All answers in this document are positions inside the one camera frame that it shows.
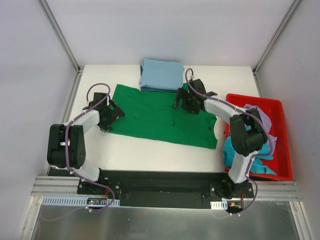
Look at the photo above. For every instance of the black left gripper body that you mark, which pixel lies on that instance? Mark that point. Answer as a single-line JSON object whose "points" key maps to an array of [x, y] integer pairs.
{"points": [[113, 116]]}

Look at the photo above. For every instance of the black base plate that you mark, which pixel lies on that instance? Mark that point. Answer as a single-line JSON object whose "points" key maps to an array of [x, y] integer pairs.
{"points": [[160, 189]]}

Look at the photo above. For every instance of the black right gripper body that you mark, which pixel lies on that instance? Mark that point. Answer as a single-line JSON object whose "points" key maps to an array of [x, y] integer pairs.
{"points": [[185, 100]]}

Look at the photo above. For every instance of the left aluminium frame post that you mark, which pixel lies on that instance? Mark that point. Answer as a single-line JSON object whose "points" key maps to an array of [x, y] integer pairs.
{"points": [[59, 34]]}

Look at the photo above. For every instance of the green t-shirt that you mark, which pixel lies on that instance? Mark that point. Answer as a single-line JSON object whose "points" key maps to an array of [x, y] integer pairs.
{"points": [[150, 115]]}

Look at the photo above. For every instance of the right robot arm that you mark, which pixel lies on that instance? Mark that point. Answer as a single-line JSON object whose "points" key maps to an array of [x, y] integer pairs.
{"points": [[246, 130]]}

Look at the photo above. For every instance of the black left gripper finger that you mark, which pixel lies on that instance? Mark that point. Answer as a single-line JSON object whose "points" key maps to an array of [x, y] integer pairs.
{"points": [[105, 128], [116, 111]]}

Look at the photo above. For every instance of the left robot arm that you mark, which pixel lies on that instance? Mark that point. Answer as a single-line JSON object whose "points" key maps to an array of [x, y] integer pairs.
{"points": [[66, 144]]}

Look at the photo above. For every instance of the aluminium frame post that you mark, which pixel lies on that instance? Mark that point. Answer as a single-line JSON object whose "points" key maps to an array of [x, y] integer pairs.
{"points": [[59, 34], [277, 34]]}

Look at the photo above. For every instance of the light blue folded t-shirt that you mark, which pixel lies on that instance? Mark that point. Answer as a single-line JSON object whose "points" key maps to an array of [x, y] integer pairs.
{"points": [[161, 75]]}

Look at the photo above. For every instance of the red plastic bin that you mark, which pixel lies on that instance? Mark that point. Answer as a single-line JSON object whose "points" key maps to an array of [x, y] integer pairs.
{"points": [[281, 162]]}

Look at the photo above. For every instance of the lavender crumpled t-shirt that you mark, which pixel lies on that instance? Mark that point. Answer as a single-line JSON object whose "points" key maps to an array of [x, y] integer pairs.
{"points": [[266, 121]]}

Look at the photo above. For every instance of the right aluminium frame post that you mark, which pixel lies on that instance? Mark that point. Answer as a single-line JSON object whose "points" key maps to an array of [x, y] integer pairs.
{"points": [[277, 34]]}

